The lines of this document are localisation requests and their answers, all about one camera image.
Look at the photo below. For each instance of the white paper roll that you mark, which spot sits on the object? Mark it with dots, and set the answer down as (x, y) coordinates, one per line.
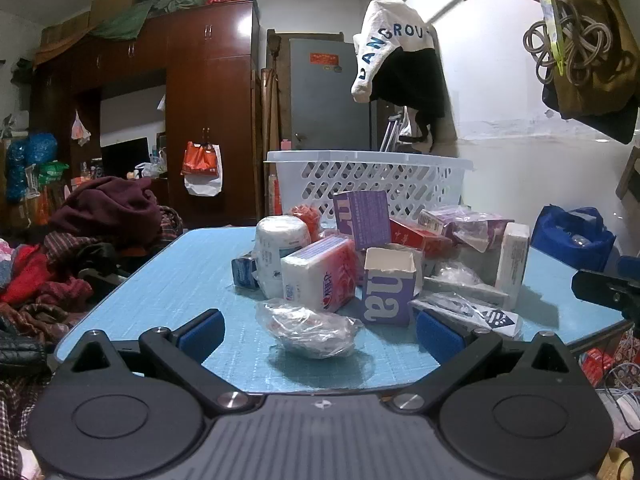
(277, 250)

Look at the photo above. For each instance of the pile of plaid clothes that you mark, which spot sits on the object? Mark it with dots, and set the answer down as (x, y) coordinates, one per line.
(45, 280)

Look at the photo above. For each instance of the red box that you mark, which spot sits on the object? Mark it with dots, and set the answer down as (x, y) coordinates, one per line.
(420, 240)

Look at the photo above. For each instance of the brown wooden wardrobe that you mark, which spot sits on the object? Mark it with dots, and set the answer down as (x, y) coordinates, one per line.
(210, 110)

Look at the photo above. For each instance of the green cloth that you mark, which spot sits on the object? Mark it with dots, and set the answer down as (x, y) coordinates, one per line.
(135, 17)

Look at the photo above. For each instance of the clear plastic bag with contents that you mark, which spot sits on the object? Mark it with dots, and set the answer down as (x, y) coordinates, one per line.
(310, 330)

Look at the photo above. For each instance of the white plastic basket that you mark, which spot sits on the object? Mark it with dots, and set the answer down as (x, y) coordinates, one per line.
(380, 180)

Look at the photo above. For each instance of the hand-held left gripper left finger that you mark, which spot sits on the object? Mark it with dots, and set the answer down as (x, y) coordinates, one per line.
(202, 334)

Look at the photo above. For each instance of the olive hanging bag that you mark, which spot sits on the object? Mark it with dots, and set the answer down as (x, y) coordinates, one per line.
(595, 90)

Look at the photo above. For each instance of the red printed packet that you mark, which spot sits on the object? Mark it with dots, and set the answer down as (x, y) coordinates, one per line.
(274, 192)

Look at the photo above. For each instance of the red mesh ball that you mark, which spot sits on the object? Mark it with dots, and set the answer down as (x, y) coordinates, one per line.
(307, 217)

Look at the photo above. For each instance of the black monitor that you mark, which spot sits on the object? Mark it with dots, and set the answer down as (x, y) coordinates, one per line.
(125, 157)

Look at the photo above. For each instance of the closed purple box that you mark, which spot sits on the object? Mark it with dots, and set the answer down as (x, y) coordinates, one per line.
(365, 220)

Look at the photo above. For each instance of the small white plastic bag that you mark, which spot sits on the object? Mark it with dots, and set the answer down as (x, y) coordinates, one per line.
(80, 130)

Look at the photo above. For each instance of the grey metal door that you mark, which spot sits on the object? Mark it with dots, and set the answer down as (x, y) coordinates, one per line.
(330, 95)

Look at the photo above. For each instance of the metal crutch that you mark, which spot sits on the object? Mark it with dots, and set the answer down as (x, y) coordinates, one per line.
(390, 132)

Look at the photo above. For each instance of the plastic-wrapped purple box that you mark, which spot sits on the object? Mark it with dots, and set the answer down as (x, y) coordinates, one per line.
(470, 227)

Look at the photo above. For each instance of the pink and white pack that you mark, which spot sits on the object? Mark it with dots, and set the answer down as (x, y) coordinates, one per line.
(320, 275)

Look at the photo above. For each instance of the white and black jacket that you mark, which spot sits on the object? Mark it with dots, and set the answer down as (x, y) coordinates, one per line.
(395, 60)

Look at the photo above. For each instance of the blue fabric bag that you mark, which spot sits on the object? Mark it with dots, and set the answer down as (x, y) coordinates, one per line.
(572, 240)

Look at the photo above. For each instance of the pink bottle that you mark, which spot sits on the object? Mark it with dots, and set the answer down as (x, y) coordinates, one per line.
(285, 144)

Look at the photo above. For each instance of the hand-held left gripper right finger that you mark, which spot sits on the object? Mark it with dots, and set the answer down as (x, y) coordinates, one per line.
(437, 336)

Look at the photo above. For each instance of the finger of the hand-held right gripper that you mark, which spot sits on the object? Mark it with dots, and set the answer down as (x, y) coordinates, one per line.
(607, 290)

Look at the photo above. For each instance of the small blue box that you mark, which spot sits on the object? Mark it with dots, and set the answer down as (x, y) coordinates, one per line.
(244, 272)

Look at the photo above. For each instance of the white packet with blue print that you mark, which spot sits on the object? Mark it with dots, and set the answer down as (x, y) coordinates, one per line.
(480, 315)

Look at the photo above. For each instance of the wooden wall block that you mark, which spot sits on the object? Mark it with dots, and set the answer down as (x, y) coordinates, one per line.
(631, 172)

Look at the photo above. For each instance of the blue plastic bags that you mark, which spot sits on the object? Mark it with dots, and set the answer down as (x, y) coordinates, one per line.
(30, 160)

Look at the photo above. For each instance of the orange and white plastic bag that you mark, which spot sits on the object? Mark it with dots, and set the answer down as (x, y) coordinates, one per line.
(201, 167)

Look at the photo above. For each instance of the crumpled clear plastic bag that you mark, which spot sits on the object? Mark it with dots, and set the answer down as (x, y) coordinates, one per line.
(457, 275)

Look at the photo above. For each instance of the tall white box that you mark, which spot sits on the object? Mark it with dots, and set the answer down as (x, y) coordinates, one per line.
(512, 265)

